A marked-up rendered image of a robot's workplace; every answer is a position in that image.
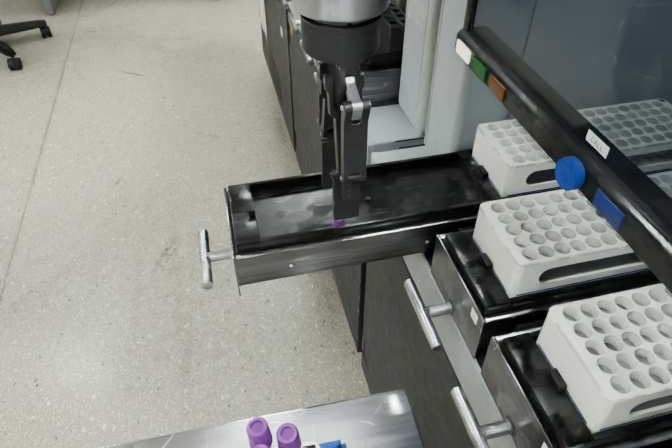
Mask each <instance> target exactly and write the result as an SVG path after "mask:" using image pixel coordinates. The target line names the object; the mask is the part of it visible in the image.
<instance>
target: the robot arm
mask: <svg viewBox="0 0 672 448"><path fill-rule="evenodd" d="M389 3H390V0H292V4H293V6H294V8H295V10H296V11H298V12H299V13H300V22H301V44H302V48H303V50H304V52H305V53H306V54H307V55H308V56H310V57H311V58H313V59H315V60H316V78H317V123H318V124H319V125H321V131H320V135H321V137H322V138H325V139H321V176H322V187H323V189H329V188H332V203H333V219H334V220H341V219H347V218H353V217H358V216H359V199H360V181H365V180H366V177H367V175H366V164H367V140H368V120H369V115H370V110H371V102H370V100H369V99H363V95H362V89H363V88H364V85H365V83H364V72H363V70H361V69H360V68H359V67H360V65H361V64H362V63H363V62H364V61H365V60H366V59H368V58H370V57H372V56H373V55H374V54H375V53H376V52H377V50H378V49H379V45H380V27H381V14H382V13H383V12H384V11H385V10H386V9H387V8H388V5H389Z"/></svg>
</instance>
